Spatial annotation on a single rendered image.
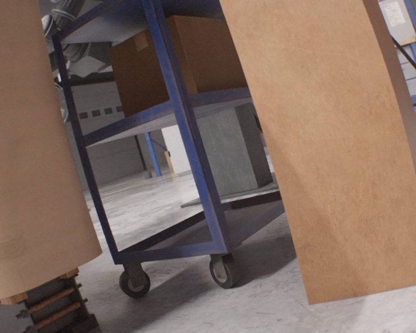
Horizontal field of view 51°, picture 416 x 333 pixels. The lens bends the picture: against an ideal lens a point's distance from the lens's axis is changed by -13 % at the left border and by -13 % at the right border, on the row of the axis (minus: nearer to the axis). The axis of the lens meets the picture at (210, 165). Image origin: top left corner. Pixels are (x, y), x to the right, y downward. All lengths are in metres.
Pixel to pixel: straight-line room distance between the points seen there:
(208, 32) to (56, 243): 0.87
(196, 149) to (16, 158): 0.47
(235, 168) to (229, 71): 1.75
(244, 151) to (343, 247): 2.33
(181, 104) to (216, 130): 2.14
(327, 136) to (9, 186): 0.71
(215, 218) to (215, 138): 2.16
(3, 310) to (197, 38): 1.04
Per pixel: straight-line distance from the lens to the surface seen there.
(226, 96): 1.45
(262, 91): 1.01
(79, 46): 3.23
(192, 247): 1.35
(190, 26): 1.57
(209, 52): 1.60
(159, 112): 1.31
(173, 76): 1.27
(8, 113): 1.19
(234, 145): 3.32
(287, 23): 0.99
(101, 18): 1.49
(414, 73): 5.04
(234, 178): 3.38
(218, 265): 1.37
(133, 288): 1.56
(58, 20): 3.17
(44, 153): 1.23
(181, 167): 6.50
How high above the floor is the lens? 0.41
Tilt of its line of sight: 3 degrees down
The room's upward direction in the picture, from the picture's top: 17 degrees counter-clockwise
